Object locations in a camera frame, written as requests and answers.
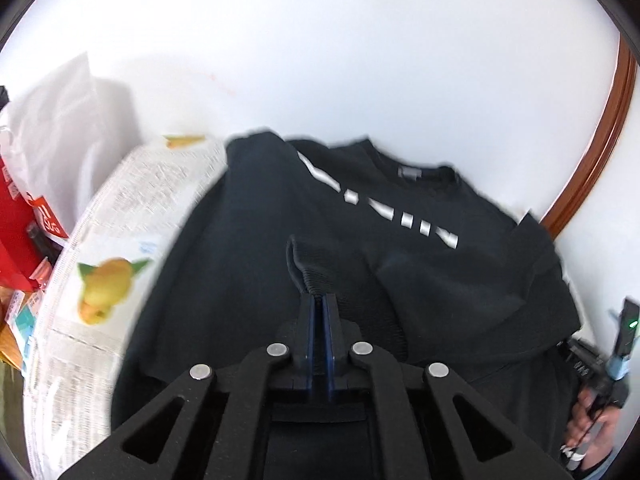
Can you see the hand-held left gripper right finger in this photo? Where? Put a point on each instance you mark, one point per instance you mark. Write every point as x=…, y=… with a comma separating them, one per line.
x=329, y=350

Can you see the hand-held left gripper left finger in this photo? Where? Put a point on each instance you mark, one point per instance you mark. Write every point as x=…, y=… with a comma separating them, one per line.
x=312, y=350

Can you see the black sweatshirt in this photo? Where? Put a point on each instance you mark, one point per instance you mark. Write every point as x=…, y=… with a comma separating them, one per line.
x=250, y=260

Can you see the person's right hand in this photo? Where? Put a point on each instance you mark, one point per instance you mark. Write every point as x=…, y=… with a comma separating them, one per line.
x=592, y=430

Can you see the brown wooden door trim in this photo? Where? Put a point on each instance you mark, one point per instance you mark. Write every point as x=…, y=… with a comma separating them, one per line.
x=607, y=125

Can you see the fruit print lace tablecloth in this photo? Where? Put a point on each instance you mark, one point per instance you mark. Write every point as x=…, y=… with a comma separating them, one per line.
x=125, y=200

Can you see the teal printed box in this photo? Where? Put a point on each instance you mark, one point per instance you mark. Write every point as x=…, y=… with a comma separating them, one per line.
x=22, y=317

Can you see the red paper bag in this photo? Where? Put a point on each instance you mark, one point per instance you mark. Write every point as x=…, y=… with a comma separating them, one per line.
x=15, y=240

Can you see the white plastic bag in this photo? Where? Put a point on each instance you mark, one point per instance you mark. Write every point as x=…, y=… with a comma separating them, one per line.
x=55, y=125

